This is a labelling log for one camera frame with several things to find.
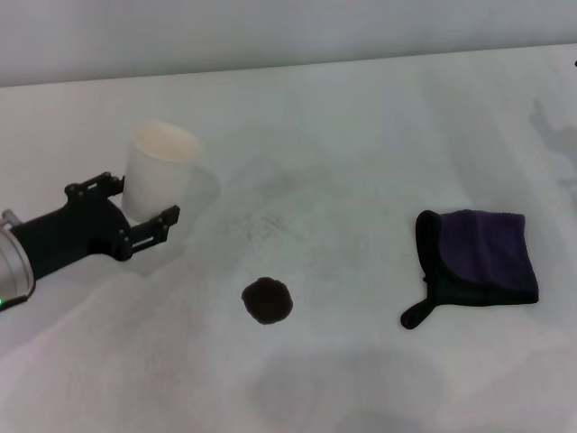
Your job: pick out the purple rag with black trim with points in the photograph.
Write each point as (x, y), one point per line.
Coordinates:
(487, 257)

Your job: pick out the black water stain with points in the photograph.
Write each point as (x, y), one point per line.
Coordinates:
(267, 300)

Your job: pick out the white paper cup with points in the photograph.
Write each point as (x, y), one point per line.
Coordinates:
(155, 180)

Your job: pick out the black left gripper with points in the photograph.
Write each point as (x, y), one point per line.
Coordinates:
(76, 230)

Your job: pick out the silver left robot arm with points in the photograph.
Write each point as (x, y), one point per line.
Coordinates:
(11, 266)

